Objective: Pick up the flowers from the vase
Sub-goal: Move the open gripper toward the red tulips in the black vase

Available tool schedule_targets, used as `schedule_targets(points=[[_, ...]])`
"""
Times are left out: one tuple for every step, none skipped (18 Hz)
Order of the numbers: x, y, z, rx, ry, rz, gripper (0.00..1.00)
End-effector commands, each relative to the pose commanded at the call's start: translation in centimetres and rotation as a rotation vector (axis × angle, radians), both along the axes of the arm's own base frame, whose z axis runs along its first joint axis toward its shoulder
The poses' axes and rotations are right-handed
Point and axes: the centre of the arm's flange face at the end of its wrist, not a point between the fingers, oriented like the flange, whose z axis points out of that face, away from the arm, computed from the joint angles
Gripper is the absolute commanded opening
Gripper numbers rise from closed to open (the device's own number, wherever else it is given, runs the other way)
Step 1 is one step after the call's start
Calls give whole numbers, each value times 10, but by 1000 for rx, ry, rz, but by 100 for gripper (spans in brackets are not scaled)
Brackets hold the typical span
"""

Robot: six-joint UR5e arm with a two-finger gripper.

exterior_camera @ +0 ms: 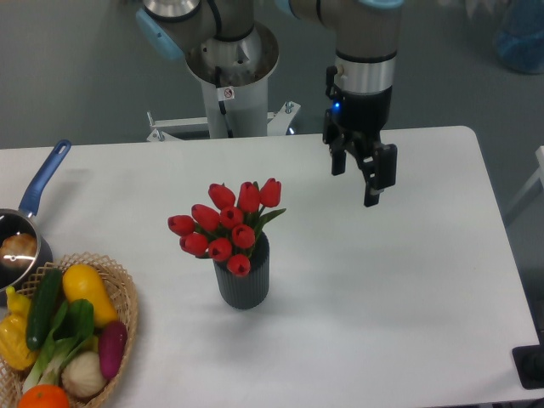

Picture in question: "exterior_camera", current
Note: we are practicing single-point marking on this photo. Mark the yellow bell pepper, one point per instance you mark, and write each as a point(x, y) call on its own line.
point(14, 349)

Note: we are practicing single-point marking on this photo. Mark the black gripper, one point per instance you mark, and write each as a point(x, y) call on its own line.
point(353, 125)

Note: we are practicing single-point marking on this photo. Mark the black device at table edge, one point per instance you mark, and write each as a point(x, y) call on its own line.
point(529, 364)

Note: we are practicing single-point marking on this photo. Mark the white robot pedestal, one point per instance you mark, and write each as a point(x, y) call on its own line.
point(234, 79)

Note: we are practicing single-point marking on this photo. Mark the blue handled saucepan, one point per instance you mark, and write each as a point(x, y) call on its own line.
point(21, 220)

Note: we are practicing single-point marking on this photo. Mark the woven wicker basket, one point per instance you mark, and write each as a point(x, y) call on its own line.
point(110, 289)

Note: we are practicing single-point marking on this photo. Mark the green cucumber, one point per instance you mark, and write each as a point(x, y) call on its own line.
point(42, 309)

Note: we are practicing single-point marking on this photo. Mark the white garlic bulb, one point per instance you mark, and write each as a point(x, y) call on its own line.
point(82, 377)

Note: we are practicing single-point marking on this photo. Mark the yellow squash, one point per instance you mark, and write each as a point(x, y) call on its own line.
point(82, 281)

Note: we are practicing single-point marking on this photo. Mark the orange fruit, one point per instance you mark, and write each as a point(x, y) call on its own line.
point(44, 396)

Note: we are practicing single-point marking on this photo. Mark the red tulip bouquet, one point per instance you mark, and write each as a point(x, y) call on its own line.
point(228, 232)

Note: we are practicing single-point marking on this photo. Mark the purple eggplant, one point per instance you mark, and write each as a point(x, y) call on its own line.
point(111, 348)

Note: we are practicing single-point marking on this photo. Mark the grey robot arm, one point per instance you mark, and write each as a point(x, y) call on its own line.
point(367, 34)

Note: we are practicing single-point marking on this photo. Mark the blue plush object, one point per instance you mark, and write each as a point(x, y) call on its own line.
point(519, 40)

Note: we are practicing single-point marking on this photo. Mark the white furniture frame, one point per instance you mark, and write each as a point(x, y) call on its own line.
point(532, 187)

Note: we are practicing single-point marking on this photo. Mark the bread roll in pan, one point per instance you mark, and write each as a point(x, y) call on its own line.
point(18, 251)

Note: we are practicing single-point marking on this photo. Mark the dark grey ribbed vase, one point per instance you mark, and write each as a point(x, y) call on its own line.
point(246, 292)

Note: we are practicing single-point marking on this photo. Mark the green bok choy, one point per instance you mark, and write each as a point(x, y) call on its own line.
point(72, 326)

